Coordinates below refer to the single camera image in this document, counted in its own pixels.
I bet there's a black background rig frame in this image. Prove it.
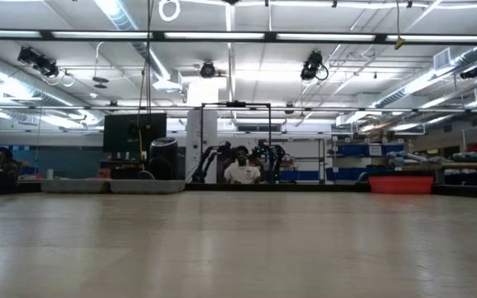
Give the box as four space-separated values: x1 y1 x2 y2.
200 100 272 184

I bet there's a grey tool kit case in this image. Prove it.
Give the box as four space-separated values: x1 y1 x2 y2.
40 178 186 195

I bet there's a white cable loop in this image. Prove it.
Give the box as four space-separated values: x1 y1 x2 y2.
157 0 181 23

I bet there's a black round overhead camera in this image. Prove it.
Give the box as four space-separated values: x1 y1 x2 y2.
199 60 218 79

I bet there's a shelf with blue bins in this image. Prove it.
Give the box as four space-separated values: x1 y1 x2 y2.
330 138 407 182

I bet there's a wooden workbench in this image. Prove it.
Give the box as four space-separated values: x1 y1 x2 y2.
403 160 477 185

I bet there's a yellow hanging tag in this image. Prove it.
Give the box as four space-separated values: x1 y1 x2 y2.
394 0 407 50

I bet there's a small red plastic bin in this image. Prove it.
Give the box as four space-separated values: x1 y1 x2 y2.
367 175 436 195

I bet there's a black camera with cable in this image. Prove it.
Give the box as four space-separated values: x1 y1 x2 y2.
299 49 330 82

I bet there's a person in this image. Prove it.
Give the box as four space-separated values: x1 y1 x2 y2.
0 146 23 183
222 144 263 185

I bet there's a black ceiling mounted device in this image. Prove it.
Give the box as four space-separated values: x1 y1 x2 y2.
17 45 60 79

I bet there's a black monitor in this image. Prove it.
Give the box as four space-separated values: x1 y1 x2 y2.
102 112 168 154

